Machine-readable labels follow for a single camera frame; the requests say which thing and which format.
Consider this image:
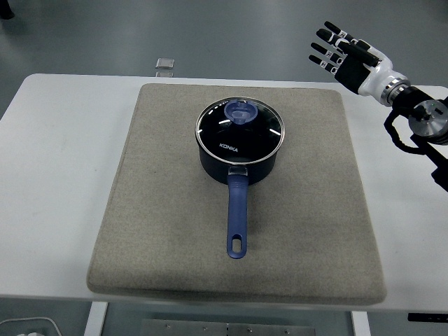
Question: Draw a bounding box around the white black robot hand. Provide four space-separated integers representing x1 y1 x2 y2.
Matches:
308 21 410 97

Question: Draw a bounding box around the glass pot lid blue knob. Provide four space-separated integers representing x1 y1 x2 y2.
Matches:
194 96 286 166

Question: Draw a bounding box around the beige fabric mat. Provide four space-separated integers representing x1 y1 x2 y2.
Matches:
86 83 388 305

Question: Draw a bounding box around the white table leg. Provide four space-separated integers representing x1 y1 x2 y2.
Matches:
350 310 372 336
83 301 109 336

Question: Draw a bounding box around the black control panel under table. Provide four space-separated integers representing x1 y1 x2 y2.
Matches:
407 312 448 323

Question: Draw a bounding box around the grey metal plate with screws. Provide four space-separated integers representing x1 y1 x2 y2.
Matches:
139 318 317 336

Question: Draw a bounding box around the white rounded box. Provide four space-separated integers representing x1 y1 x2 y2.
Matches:
0 316 61 336

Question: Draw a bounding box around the dark pot with blue handle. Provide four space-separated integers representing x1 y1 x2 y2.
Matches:
197 143 277 260

